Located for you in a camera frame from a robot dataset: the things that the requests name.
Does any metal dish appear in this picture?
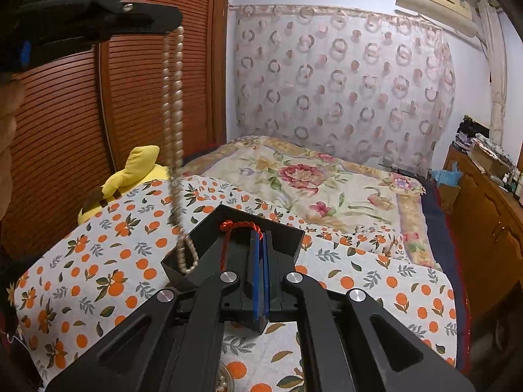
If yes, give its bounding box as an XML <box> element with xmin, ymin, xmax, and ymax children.
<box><xmin>213</xmin><ymin>365</ymin><xmax>241</xmax><ymax>392</ymax></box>

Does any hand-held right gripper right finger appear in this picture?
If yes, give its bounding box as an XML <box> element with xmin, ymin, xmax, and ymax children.
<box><xmin>263</xmin><ymin>231</ymin><xmax>477</xmax><ymax>392</ymax></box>

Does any flat cardboard box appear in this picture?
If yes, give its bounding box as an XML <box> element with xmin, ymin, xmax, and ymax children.
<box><xmin>469</xmin><ymin>136</ymin><xmax>516</xmax><ymax>177</ymax></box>

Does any dark blue bed sheet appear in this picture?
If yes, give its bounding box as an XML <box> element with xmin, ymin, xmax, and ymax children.
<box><xmin>421</xmin><ymin>180</ymin><xmax>472</xmax><ymax>373</ymax></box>

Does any person's left hand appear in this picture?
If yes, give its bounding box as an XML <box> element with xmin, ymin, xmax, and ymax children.
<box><xmin>0</xmin><ymin>77</ymin><xmax>26</xmax><ymax>223</ymax></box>

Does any red cord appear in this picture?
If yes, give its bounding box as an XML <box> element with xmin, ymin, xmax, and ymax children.
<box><xmin>220</xmin><ymin>220</ymin><xmax>263</xmax><ymax>273</ymax></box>

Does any orange fruit print cloth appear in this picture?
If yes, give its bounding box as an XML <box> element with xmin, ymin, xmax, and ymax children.
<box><xmin>8</xmin><ymin>173</ymin><xmax>459</xmax><ymax>392</ymax></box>

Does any wooden cabinet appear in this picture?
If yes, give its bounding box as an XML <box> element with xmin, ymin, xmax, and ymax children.
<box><xmin>443</xmin><ymin>141</ymin><xmax>523</xmax><ymax>321</ymax></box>

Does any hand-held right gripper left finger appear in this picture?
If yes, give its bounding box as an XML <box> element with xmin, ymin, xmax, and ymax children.
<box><xmin>45</xmin><ymin>229</ymin><xmax>264</xmax><ymax>392</ymax></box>

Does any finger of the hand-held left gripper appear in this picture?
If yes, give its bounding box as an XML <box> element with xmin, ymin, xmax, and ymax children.
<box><xmin>118</xmin><ymin>2</ymin><xmax>184</xmax><ymax>35</ymax></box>

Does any yellow plush toy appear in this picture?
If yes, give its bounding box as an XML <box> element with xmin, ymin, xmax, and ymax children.
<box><xmin>77</xmin><ymin>145</ymin><xmax>170</xmax><ymax>226</ymax></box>

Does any white lace curtain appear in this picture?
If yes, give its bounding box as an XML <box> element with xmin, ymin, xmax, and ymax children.
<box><xmin>475</xmin><ymin>0</ymin><xmax>510</xmax><ymax>144</ymax></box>

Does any pearl necklace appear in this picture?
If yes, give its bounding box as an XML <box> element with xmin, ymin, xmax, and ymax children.
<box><xmin>160</xmin><ymin>24</ymin><xmax>201</xmax><ymax>275</ymax></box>

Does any black jewelry box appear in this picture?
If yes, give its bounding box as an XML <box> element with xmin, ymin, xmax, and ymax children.
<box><xmin>160</xmin><ymin>203</ymin><xmax>306</xmax><ymax>291</ymax></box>

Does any blue plastic bag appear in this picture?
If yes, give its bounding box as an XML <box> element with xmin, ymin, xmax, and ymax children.
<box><xmin>431</xmin><ymin>162</ymin><xmax>465</xmax><ymax>187</ymax></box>

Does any wooden louvered wardrobe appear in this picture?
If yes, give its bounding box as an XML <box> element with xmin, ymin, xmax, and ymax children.
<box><xmin>0</xmin><ymin>0</ymin><xmax>228</xmax><ymax>248</ymax></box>

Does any floral blanket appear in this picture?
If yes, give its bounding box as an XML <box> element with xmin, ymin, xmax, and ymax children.
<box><xmin>182</xmin><ymin>135</ymin><xmax>443</xmax><ymax>271</ymax></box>

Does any beige air conditioner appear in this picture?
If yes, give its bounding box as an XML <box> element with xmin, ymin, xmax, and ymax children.
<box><xmin>395</xmin><ymin>0</ymin><xmax>480</xmax><ymax>37</ymax></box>

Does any circle pattern curtain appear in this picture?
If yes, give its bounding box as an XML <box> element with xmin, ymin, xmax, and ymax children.
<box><xmin>234</xmin><ymin>4</ymin><xmax>457</xmax><ymax>169</ymax></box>

